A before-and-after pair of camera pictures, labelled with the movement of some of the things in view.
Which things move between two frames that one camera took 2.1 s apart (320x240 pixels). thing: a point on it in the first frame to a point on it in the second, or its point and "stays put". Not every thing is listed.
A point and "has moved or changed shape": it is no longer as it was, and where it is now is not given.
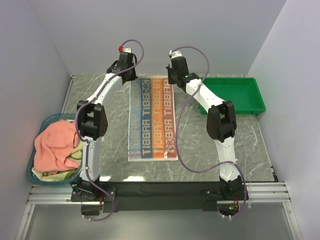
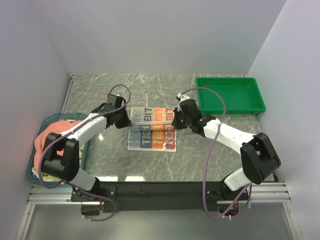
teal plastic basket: x=70 y=117 stays put
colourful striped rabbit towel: x=152 y=132 has moved or changed shape
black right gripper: x=170 y=69 to x=176 y=123
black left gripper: x=133 y=77 to x=126 y=122
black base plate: x=129 y=196 stays put
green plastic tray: x=244 y=92 stays put
